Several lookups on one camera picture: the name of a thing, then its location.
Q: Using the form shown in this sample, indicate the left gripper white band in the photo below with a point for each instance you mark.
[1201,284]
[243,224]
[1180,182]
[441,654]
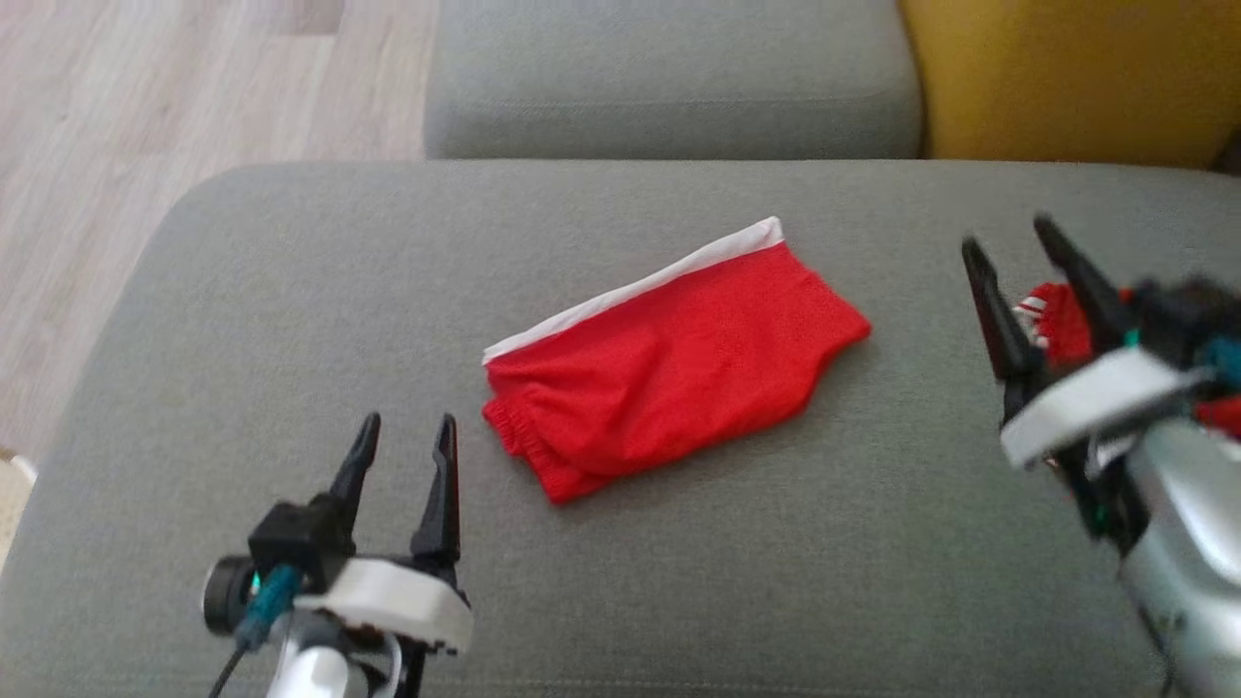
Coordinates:
[397,596]

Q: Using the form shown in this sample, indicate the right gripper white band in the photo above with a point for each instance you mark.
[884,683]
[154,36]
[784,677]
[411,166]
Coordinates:
[1096,402]

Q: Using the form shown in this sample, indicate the red white jersey shirt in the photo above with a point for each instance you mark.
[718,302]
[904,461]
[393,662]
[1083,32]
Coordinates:
[1065,325]

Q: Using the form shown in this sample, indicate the red shorts with white stripe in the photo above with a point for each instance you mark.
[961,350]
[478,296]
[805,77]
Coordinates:
[679,368]

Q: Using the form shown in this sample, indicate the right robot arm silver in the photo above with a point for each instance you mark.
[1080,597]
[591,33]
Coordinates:
[1193,543]

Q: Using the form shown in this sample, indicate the yellow sofa cushion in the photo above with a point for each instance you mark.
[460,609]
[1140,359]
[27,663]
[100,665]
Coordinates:
[1066,78]

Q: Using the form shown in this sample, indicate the grey sofa side cushion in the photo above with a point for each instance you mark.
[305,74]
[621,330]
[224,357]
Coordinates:
[1231,160]

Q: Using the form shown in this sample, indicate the grey sofa seat cushion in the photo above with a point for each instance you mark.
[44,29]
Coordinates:
[630,582]

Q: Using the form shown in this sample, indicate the cream floor mat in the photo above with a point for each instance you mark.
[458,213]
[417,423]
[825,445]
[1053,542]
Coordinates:
[12,504]

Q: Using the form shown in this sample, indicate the grey sofa back cushion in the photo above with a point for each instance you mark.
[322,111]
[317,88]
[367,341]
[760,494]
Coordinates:
[679,78]

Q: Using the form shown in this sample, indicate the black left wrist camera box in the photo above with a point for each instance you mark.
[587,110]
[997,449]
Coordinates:
[291,533]

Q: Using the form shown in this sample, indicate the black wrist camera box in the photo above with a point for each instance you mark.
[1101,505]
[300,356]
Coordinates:
[1183,315]
[291,533]

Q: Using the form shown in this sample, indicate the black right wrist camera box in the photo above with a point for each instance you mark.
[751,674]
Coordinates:
[1183,315]

